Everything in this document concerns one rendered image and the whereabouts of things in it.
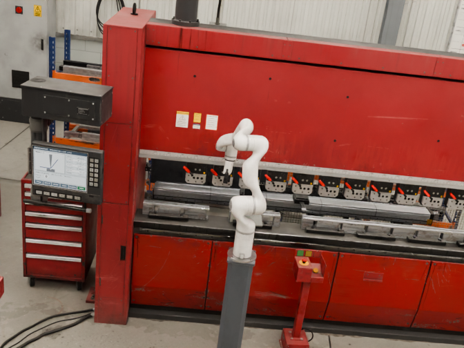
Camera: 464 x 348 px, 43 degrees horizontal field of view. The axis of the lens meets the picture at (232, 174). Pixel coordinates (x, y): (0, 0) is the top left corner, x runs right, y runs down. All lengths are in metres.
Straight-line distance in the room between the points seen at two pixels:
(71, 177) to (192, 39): 1.21
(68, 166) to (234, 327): 1.52
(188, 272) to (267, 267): 0.61
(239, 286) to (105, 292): 1.21
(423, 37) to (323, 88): 4.54
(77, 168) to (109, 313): 1.44
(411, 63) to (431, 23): 4.35
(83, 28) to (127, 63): 4.90
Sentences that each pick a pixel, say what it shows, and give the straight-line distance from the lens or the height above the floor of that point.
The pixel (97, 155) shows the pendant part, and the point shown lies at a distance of 3.70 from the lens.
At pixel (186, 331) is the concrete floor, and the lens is 4.81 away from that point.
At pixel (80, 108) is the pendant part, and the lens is 3.66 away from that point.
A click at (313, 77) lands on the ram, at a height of 2.06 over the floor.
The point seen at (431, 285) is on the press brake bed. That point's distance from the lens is 4.97.
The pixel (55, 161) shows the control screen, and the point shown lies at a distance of 3.81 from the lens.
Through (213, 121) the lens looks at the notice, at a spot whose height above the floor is 1.67.
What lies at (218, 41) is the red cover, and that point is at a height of 2.24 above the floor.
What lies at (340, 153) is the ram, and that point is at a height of 1.53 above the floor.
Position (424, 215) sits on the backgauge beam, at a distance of 5.10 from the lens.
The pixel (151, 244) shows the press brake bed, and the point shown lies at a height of 0.68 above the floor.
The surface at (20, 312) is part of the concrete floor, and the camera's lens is 5.02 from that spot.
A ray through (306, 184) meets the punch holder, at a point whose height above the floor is 1.26.
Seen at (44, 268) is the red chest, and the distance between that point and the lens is 5.12.
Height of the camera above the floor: 2.95
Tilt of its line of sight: 23 degrees down
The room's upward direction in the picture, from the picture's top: 7 degrees clockwise
